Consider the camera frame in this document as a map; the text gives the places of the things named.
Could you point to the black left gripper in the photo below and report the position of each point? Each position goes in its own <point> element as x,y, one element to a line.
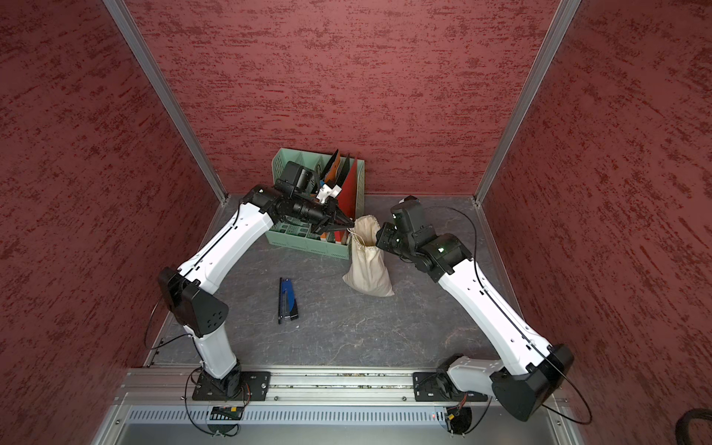
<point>328,222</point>

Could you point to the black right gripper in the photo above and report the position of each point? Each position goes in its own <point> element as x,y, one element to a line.
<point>384,240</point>

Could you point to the beige cloth soil bag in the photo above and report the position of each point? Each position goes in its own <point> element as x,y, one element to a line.
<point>368,273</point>

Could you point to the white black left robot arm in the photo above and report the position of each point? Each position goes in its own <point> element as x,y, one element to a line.
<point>189,290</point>

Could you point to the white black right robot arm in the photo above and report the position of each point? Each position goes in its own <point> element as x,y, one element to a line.
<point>529,368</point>

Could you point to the red folder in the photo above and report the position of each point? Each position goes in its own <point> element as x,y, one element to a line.
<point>349,192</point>

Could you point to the green perforated file organizer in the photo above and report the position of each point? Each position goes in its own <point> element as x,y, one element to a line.
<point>296,235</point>

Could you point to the orange folder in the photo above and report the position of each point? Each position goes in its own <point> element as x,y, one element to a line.
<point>329,176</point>

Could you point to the blue black stapler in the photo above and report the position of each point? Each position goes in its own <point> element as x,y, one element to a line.
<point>287,304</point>

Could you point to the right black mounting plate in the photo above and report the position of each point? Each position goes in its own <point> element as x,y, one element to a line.
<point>437,387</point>

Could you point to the black mounting plate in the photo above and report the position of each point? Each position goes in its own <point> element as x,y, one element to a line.
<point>437,387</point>
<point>235,387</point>

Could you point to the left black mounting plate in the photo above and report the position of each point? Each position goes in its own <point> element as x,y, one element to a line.
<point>235,387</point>

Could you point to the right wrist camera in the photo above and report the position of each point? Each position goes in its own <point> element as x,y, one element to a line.
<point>409,217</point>

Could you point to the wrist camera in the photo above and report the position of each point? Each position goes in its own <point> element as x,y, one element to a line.
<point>409,217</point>
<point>298,181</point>

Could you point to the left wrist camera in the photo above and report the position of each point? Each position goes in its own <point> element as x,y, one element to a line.
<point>298,181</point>

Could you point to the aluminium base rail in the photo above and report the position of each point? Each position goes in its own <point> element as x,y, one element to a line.
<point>289,386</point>

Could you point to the right aluminium corner post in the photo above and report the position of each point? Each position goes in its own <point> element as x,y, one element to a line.
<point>563,17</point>

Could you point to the aluminium corner post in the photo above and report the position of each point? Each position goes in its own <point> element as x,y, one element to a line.
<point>563,17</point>
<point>125,22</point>

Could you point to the left aluminium corner post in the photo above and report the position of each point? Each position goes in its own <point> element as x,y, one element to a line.
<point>125,22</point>

